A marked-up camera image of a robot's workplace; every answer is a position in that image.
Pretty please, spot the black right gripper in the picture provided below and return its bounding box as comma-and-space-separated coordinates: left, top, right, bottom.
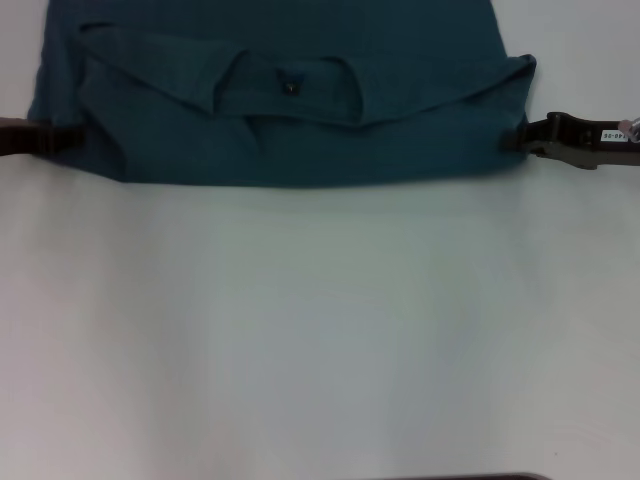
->
501, 111, 640, 172

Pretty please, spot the teal t-shirt with beige print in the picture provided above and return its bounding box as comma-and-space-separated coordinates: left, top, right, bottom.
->
27, 0, 538, 187

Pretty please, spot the dark robot torso part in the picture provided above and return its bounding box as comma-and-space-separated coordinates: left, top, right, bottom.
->
444, 472, 551, 480

